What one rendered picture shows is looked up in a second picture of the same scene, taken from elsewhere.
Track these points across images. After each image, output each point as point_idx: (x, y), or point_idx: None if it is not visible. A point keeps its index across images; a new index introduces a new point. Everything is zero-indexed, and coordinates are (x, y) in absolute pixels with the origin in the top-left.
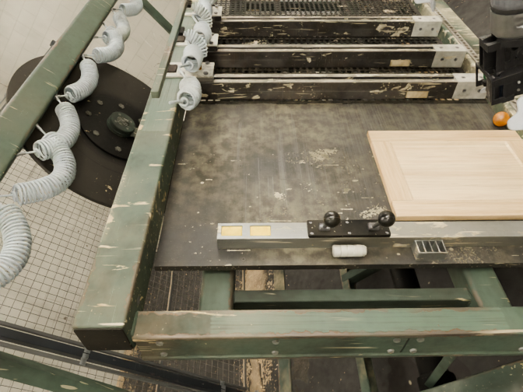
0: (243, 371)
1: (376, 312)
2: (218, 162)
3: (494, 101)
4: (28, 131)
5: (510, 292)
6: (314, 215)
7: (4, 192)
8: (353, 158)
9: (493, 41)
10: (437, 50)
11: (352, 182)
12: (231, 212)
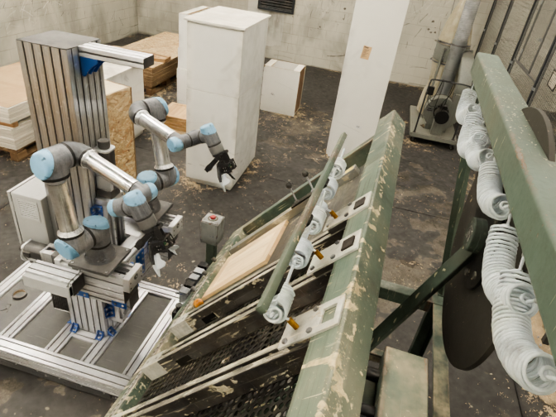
0: None
1: (312, 179)
2: (353, 199)
3: (235, 165)
4: (484, 120)
5: (270, 416)
6: None
7: None
8: (284, 243)
9: (225, 150)
10: (162, 352)
11: (293, 229)
12: (352, 184)
